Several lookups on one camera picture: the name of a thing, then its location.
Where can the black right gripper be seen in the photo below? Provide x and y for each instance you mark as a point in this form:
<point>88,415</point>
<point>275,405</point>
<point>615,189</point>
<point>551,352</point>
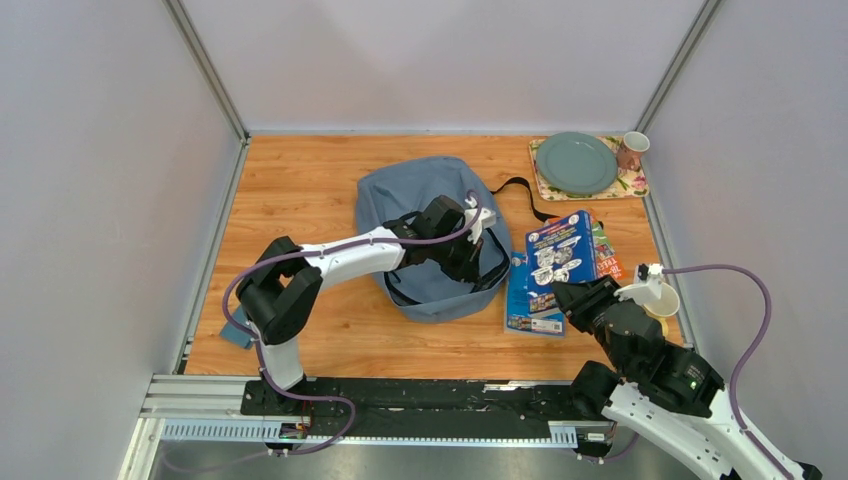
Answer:
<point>577,301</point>

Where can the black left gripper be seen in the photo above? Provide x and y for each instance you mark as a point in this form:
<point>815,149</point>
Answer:
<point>468,269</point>

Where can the dark blue treehouse book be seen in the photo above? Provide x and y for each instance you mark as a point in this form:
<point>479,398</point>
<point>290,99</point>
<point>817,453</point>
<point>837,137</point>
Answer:
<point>562,251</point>

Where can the orange treehouse book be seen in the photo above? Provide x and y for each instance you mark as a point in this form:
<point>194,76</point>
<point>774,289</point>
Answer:
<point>605,260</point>

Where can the blue-grey student backpack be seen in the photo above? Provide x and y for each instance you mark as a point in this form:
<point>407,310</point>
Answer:
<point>425,198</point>

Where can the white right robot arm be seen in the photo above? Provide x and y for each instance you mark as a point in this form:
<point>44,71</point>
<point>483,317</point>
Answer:
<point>665,393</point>

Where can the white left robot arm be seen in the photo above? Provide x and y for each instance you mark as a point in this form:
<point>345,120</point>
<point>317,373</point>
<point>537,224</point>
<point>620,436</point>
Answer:
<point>277,294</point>

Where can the yellow mug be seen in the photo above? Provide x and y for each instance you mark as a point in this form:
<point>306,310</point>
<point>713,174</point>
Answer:
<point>665,307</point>

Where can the floral placemat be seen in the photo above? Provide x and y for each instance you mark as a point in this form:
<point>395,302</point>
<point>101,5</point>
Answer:
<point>628,183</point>

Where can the teal round plate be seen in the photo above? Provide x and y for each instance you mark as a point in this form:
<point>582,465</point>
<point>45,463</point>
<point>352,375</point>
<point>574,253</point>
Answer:
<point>576,163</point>

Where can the pink mug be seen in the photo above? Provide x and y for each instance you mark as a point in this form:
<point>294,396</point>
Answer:
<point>633,146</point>

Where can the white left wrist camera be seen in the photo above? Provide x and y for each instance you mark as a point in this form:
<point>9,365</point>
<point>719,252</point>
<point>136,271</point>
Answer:
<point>477,218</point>

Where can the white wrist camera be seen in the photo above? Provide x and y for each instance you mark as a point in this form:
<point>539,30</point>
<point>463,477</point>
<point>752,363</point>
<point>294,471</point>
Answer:
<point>477,218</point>
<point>646,287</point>

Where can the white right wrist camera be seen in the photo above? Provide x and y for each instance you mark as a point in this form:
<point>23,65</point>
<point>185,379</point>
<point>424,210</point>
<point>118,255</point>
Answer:
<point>646,287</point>

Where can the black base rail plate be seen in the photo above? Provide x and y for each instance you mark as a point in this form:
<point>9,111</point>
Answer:
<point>426,409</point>

